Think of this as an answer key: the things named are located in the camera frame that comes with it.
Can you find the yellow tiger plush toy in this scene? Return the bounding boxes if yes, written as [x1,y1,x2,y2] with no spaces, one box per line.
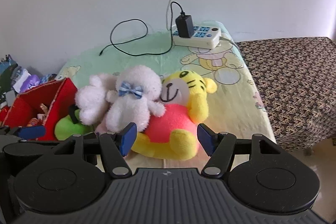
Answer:
[131,71,218,160]

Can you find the white bunny plush blue bow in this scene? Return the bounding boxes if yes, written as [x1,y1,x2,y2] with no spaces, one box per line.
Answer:
[75,65,165,132]

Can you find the green mushroom plush toy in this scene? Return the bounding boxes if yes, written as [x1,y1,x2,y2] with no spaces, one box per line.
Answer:
[54,105,93,140]

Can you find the pink bear plush keychain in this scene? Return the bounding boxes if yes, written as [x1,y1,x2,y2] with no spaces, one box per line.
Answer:
[94,118,109,135]

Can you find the cartoon bear bed sheet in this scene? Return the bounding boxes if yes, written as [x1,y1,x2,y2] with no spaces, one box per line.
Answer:
[57,33,273,169]

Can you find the red cardboard box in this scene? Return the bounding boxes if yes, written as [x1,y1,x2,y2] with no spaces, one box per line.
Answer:
[3,78,77,141]

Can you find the dark green cloth item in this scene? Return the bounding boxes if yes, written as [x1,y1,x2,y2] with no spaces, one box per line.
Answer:
[0,64,18,100]

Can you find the purple tissue pack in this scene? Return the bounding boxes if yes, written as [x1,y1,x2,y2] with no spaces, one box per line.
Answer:
[20,75,41,93]

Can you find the white power strip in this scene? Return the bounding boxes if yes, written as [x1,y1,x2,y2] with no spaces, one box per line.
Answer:
[173,26,221,50]

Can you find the black power adapter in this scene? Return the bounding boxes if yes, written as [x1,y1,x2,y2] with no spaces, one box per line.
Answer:
[175,11,194,38]

